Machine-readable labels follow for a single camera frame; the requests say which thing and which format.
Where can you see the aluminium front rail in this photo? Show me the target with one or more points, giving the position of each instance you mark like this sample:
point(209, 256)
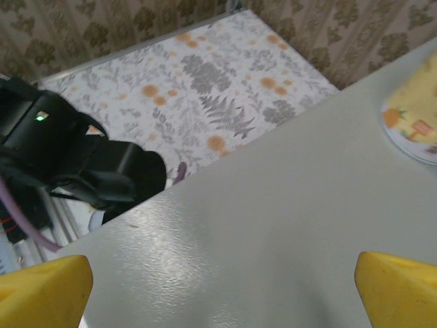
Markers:
point(63, 222)

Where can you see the yellow label tin can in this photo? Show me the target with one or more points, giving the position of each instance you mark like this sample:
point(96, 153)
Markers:
point(416, 102)

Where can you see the grey counter box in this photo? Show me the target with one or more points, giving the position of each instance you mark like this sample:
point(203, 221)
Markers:
point(256, 205)

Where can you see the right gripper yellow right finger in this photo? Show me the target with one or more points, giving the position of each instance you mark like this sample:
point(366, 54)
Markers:
point(403, 294)

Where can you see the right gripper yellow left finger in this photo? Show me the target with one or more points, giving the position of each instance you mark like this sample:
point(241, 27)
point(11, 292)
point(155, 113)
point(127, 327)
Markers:
point(37, 300)

